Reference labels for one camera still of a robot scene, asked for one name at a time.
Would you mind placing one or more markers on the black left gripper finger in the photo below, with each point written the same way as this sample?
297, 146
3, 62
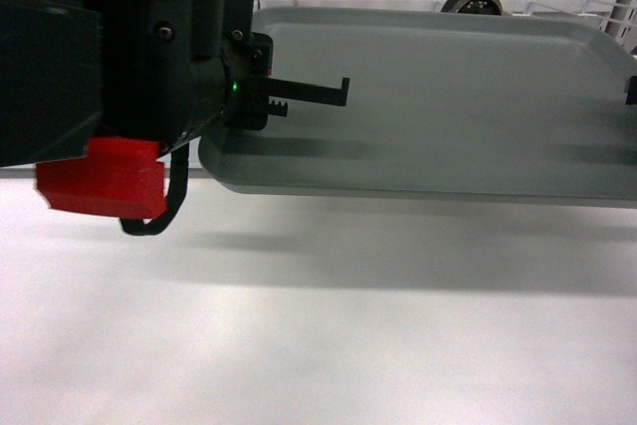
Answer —
270, 87
252, 113

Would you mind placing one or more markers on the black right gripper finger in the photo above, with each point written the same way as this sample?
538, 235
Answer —
631, 91

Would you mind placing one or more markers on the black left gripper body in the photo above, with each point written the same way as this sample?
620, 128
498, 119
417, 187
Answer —
221, 80

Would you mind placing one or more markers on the grey silver tray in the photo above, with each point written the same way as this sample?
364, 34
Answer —
440, 106

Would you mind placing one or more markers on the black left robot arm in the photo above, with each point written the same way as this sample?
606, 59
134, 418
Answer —
157, 70

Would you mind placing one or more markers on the white checkout table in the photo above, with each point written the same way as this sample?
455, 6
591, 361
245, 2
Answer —
280, 310

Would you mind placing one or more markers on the red plastic block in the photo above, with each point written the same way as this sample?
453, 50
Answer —
118, 177

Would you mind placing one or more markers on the black round webcam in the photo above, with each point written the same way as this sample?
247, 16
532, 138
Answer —
477, 7

